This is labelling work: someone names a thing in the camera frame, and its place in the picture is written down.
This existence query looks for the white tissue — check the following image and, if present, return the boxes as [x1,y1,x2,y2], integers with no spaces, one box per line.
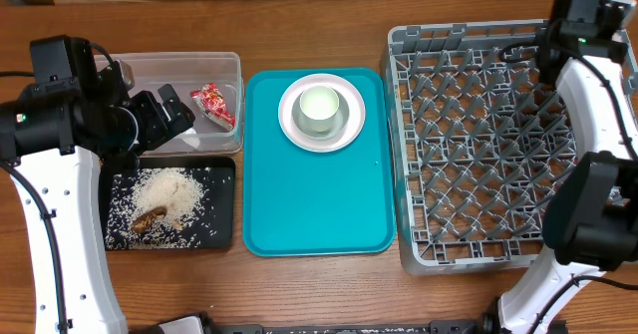
[179,128,200,149]

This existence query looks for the red snack wrapper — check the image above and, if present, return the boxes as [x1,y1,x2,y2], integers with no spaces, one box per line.
[190,83,235,131]

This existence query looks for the rice pile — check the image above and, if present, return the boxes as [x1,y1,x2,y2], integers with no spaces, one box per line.
[105,167,235,249]

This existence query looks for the brown food scrap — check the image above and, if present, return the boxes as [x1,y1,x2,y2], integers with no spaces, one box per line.
[131,206,167,234]

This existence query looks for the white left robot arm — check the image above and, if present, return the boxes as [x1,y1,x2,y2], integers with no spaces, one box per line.
[1,35,194,333]

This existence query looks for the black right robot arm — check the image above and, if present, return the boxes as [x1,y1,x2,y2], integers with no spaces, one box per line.
[472,0,637,333]

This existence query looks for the clear plastic bin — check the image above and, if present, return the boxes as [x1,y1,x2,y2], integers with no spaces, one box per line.
[112,52,244,157]

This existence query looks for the black tray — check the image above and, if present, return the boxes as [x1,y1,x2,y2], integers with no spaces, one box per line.
[98,156,237,252]

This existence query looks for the cream paper cup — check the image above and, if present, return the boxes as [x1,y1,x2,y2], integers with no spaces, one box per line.
[299,86,340,132]

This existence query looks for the white plate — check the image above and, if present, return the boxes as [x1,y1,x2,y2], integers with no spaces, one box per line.
[277,73,366,153]

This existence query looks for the teal tray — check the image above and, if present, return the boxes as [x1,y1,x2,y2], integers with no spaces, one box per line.
[242,68,396,257]

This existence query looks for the white bowl under cup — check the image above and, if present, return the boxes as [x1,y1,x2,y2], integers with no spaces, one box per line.
[292,91,349,140]

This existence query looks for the grey dish rack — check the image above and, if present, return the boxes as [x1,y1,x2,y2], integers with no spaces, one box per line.
[379,15,638,276]

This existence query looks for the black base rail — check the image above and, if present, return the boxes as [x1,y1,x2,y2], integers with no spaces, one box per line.
[150,315,501,334]

